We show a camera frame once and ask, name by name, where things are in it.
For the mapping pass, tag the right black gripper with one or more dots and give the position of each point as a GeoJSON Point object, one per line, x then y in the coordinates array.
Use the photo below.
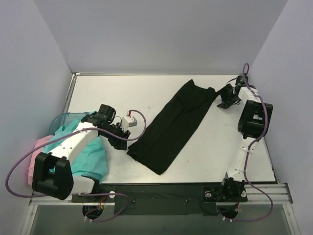
{"type": "Point", "coordinates": [229, 94]}

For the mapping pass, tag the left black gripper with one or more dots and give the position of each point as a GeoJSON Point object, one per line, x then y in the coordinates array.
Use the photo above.
{"type": "Point", "coordinates": [118, 138]}

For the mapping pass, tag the black t shirt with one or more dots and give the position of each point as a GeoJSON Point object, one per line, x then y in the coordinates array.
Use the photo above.
{"type": "Point", "coordinates": [173, 127]}

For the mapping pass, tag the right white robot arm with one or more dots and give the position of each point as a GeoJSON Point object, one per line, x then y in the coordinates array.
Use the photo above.
{"type": "Point", "coordinates": [253, 125]}

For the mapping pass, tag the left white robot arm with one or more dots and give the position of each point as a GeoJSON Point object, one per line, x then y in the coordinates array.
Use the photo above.
{"type": "Point", "coordinates": [52, 173]}

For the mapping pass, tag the teal t shirt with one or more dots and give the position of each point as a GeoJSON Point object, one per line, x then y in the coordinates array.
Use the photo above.
{"type": "Point", "coordinates": [91, 162]}

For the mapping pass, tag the clear plastic bin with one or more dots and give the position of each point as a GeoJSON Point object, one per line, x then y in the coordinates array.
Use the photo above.
{"type": "Point", "coordinates": [66, 122]}

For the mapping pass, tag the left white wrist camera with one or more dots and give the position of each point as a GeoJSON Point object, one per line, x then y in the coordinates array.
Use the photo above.
{"type": "Point", "coordinates": [128, 121]}

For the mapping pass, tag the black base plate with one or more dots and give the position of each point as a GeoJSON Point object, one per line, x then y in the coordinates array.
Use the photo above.
{"type": "Point", "coordinates": [166, 207]}

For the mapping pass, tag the aluminium rail frame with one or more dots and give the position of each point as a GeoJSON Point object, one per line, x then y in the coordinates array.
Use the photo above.
{"type": "Point", "coordinates": [49, 198]}

